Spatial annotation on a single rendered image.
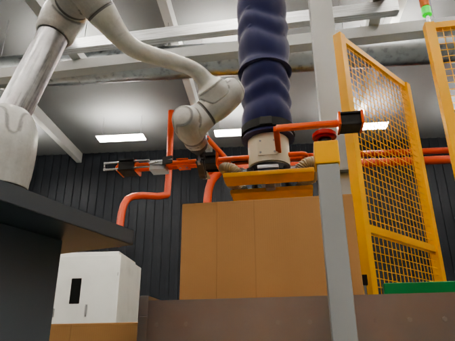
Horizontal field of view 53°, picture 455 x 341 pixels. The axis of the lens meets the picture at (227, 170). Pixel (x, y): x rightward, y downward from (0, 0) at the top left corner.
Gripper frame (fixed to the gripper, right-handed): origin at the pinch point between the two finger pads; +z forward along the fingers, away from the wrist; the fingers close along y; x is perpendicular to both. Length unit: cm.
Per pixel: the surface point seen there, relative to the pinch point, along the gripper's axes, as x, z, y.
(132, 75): -216, 437, -359
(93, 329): -35, -18, 66
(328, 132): 46, -53, 16
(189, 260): -1.7, -18.9, 44.8
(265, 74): 26.8, -9.6, -34.0
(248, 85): 19.0, -6.8, -31.3
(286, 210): 32.1, -19.4, 28.6
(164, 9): -160, 414, -471
